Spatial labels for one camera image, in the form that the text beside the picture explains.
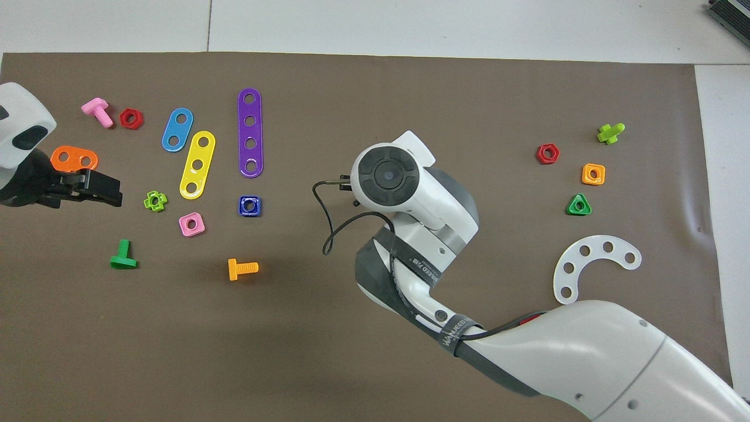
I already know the green plastic bolt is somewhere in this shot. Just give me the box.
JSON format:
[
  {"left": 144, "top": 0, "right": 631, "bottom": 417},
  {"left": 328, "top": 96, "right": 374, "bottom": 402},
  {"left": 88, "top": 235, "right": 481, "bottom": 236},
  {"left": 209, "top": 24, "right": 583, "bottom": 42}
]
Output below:
[{"left": 110, "top": 239, "right": 138, "bottom": 270}]

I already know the lime green cross-head bolt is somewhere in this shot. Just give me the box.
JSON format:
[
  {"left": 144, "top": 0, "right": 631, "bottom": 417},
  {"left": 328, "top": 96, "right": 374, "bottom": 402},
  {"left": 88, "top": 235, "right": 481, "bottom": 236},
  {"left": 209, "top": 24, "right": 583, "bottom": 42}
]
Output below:
[{"left": 596, "top": 122, "right": 626, "bottom": 145}]

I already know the large pink plastic bolt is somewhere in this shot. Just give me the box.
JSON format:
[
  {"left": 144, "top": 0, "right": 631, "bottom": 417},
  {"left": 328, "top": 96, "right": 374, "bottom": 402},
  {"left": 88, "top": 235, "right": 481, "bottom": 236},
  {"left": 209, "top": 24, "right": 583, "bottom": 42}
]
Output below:
[{"left": 81, "top": 97, "right": 114, "bottom": 129}]

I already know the orange plastic bolt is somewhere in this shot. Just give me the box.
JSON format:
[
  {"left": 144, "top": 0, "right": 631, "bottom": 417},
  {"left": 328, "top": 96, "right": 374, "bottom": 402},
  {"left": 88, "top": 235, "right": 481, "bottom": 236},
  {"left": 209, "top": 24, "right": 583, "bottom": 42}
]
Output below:
[{"left": 227, "top": 258, "right": 260, "bottom": 282}]

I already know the yellow three-hole plate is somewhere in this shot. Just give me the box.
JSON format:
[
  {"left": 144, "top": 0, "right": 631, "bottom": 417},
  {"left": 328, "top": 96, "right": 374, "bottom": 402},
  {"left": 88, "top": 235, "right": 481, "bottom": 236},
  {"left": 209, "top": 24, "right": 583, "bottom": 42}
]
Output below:
[{"left": 179, "top": 131, "right": 216, "bottom": 200}]

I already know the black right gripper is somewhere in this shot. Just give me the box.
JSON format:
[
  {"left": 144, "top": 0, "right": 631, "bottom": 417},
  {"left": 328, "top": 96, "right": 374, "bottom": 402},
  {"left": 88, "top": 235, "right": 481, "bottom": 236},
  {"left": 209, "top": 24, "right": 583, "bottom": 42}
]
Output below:
[{"left": 339, "top": 175, "right": 361, "bottom": 208}]

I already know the brown table mat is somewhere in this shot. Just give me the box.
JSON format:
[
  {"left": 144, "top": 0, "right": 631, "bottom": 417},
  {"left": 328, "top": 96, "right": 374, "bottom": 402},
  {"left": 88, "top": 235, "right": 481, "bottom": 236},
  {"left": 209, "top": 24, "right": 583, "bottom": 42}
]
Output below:
[{"left": 0, "top": 52, "right": 738, "bottom": 422}]

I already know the pink square plastic nut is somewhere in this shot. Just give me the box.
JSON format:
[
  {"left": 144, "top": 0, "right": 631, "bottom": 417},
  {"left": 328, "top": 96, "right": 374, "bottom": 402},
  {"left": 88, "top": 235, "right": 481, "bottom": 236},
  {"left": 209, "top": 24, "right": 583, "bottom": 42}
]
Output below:
[{"left": 179, "top": 212, "right": 206, "bottom": 237}]

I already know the blue two-hole plate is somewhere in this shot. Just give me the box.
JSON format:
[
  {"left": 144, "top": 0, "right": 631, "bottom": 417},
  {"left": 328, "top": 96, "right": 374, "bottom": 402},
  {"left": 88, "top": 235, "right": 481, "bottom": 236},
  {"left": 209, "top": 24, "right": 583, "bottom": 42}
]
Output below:
[{"left": 161, "top": 108, "right": 194, "bottom": 153}]

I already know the orange three-hole corner plate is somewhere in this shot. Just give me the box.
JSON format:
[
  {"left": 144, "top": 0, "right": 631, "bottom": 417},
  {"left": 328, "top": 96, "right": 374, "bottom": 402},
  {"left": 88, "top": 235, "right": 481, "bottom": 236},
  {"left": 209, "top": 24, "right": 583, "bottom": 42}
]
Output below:
[{"left": 50, "top": 145, "right": 99, "bottom": 174}]

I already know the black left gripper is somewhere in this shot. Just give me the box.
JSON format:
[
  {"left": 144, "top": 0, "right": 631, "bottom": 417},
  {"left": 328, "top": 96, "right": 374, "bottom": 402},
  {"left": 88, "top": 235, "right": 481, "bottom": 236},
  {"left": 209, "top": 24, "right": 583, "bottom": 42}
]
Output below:
[{"left": 0, "top": 149, "right": 123, "bottom": 209}]

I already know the dark finned device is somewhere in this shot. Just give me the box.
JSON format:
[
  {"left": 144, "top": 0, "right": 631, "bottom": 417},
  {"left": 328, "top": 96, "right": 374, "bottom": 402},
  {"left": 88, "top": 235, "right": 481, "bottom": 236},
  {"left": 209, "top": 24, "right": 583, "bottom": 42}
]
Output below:
[{"left": 706, "top": 0, "right": 750, "bottom": 39}]

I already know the white curved five-hole plate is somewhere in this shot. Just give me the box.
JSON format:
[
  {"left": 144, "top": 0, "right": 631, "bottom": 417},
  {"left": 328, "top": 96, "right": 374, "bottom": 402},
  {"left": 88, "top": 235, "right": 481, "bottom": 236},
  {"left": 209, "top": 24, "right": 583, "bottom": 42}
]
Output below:
[{"left": 553, "top": 235, "right": 643, "bottom": 305}]

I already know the purple four-hole plate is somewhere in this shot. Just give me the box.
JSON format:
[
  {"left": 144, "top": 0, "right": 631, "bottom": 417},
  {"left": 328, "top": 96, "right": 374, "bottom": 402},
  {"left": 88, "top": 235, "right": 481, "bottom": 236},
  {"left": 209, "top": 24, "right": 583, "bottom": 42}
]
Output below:
[{"left": 237, "top": 88, "right": 265, "bottom": 178}]

